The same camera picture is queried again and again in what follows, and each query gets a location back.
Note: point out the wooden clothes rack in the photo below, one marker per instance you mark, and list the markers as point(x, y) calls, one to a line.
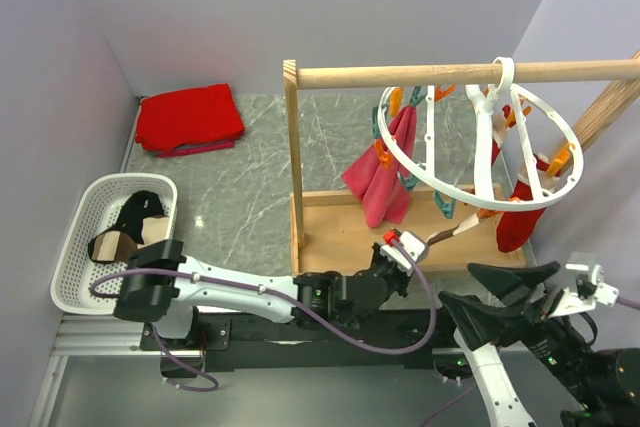
point(533, 124)

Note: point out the red sock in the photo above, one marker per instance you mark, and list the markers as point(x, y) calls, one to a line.
point(515, 228)
point(502, 122)

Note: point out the orange clip holding pink cloth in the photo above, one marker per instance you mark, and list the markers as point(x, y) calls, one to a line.
point(395, 101)

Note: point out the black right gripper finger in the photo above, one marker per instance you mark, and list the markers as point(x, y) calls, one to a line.
point(517, 284)
point(481, 324)

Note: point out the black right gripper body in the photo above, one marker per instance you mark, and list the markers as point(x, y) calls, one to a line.
point(557, 338)

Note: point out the cream brown striped sock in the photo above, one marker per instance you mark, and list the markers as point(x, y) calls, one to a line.
point(119, 243)

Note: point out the folded red cloth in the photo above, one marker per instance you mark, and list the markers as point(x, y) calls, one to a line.
point(189, 121)

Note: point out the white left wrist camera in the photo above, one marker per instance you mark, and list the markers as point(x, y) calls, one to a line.
point(403, 247)

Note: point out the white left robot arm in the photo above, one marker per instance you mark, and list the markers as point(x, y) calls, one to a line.
point(162, 285)

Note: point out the aluminium frame rail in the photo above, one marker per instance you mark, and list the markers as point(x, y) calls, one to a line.
point(83, 336)

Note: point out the teal clip front left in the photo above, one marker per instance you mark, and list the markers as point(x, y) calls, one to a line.
point(374, 122)

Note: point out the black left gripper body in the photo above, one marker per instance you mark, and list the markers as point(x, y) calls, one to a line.
point(395, 281)

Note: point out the orange clip right rim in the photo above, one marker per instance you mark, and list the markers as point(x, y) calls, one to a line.
point(558, 163)

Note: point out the white perforated plastic basket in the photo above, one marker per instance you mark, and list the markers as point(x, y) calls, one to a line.
point(98, 210)

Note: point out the orange clip front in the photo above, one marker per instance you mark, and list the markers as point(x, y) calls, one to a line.
point(383, 154)

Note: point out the pink hanging cloth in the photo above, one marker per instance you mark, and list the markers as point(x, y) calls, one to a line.
point(381, 194)

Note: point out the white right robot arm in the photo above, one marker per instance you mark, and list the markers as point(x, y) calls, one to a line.
point(605, 383)

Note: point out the black striped sock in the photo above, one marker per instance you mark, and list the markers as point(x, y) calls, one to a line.
point(140, 206)

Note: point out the orange clip back left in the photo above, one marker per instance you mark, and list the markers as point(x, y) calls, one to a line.
point(440, 92)

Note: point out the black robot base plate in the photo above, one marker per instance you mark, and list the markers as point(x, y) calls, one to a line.
point(225, 342)

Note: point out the teal clip left rim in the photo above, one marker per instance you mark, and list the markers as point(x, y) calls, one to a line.
point(416, 97)

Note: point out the white round clip hanger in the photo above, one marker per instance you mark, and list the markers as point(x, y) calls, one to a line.
point(485, 85)

